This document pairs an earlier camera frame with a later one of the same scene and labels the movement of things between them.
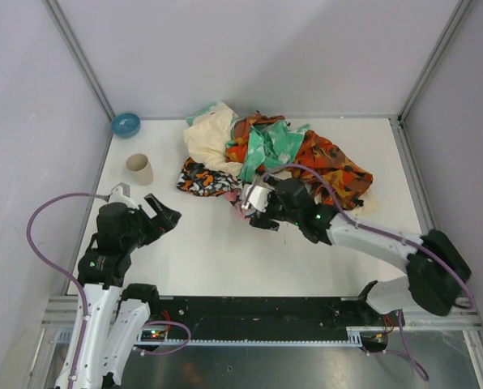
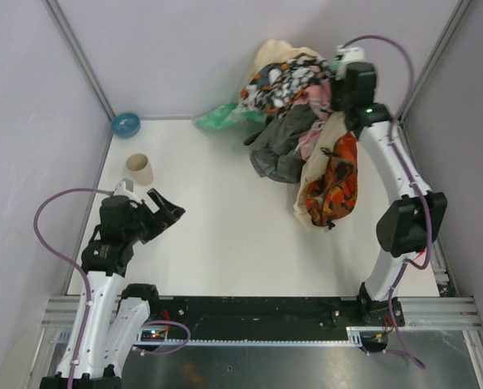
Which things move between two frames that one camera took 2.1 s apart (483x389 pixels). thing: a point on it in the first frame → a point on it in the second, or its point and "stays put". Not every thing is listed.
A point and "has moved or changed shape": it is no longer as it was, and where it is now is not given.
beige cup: (141, 168) stays put
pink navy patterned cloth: (235, 198) → (319, 97)
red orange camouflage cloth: (314, 159) has moved or changed shape
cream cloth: (210, 135) → (319, 132)
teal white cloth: (269, 145) → (232, 117)
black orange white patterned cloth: (201, 181) → (273, 85)
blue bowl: (126, 125) stays put
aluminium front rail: (63, 311) stays put
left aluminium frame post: (71, 42) stays put
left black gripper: (151, 221) stays put
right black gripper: (267, 208) → (340, 91)
